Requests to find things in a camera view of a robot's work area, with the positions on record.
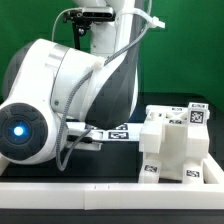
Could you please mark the white chair back frame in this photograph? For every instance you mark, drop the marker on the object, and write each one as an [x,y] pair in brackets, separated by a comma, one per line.
[166,132]

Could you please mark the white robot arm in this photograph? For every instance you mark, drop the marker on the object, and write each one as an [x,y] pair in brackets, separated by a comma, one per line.
[47,83]

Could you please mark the white front border rail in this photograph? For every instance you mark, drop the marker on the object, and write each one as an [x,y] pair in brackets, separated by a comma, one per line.
[110,196]

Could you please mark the white left border rail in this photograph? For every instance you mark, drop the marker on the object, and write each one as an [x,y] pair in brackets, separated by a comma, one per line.
[3,164]

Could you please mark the white right border rail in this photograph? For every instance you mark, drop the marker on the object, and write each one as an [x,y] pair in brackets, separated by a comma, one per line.
[213,174]

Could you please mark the black camera on stand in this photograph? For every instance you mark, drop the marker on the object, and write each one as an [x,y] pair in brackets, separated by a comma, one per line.
[82,18]

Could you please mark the white chair seat with pegs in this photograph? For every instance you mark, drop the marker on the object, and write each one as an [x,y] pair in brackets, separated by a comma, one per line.
[171,168]

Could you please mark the white tagged cube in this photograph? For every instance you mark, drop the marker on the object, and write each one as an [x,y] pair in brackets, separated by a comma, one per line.
[198,113]

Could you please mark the white border rail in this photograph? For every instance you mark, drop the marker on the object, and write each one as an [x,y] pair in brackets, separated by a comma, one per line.
[110,196]
[213,174]
[3,164]

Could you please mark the white marker sheet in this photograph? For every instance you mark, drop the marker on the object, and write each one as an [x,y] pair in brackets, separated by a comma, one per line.
[125,132]

